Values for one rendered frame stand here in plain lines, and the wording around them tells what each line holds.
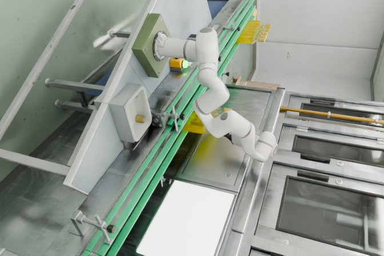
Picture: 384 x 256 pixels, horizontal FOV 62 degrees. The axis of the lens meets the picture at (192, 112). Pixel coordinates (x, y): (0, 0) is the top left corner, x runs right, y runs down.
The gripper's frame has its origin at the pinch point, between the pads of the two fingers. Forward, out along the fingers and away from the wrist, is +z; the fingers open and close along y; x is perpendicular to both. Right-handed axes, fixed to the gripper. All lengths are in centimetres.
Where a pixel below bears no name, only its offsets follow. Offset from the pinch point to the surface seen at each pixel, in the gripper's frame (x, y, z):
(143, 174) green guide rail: 46.7, 4.0, 14.1
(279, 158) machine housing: -9.9, -15.2, -27.3
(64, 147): 47, -15, 86
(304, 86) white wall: -516, -317, 121
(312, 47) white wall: -569, -245, 131
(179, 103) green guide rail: 5.4, 13.1, 23.9
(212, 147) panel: 2.6, -13.0, 6.7
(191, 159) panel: 16.2, -12.8, 11.4
